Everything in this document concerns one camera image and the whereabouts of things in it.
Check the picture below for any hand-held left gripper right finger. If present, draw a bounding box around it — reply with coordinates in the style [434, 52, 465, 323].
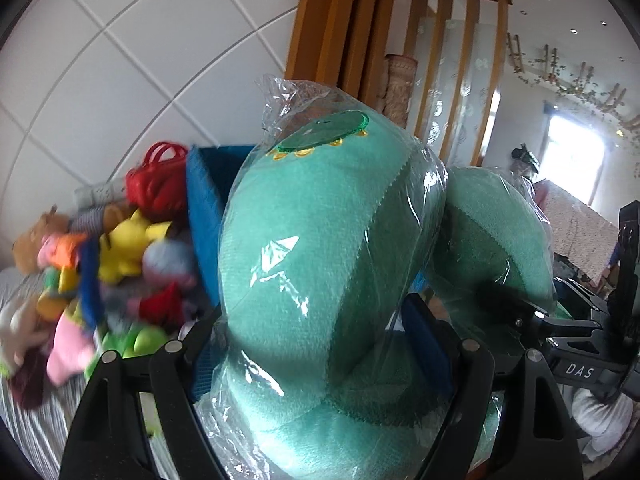
[404, 295, 584, 480]

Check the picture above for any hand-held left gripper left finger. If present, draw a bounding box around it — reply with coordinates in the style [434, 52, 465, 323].
[59, 306, 237, 480]

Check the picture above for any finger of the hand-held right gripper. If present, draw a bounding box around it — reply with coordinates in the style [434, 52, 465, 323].
[472, 282, 610, 356]

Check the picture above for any lime green plush toy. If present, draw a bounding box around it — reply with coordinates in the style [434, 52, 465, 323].
[99, 324, 170, 361]

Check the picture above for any green plush neck pillow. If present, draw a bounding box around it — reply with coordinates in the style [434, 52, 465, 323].
[192, 74, 559, 480]

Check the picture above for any blue fabric storage container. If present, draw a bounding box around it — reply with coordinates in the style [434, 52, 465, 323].
[186, 144, 261, 403]

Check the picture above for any person's right forearm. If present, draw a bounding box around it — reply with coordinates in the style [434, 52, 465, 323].
[570, 385, 637, 462]

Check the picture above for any beige patterned cloth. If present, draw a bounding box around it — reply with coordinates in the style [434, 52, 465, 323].
[541, 180, 622, 282]

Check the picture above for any pile of plush toys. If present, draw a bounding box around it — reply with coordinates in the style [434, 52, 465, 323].
[0, 204, 201, 411]

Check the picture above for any bright window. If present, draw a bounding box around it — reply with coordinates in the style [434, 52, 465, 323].
[542, 102, 617, 207]

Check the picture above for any red handbag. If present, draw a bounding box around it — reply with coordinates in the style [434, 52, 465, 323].
[124, 141, 190, 222]

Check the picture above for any beige patterned rolled mat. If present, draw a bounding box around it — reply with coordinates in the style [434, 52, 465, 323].
[382, 54, 419, 129]

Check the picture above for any wooden slatted partition screen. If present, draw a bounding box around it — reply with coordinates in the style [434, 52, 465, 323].
[402, 0, 514, 171]

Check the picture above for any white wall socket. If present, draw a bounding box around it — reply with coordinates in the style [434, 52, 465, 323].
[74, 181, 127, 209]

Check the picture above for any vine wall decoration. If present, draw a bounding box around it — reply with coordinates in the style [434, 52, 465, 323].
[506, 32, 640, 132]

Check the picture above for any wooden door frame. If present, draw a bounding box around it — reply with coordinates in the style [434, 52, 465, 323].
[284, 0, 402, 111]

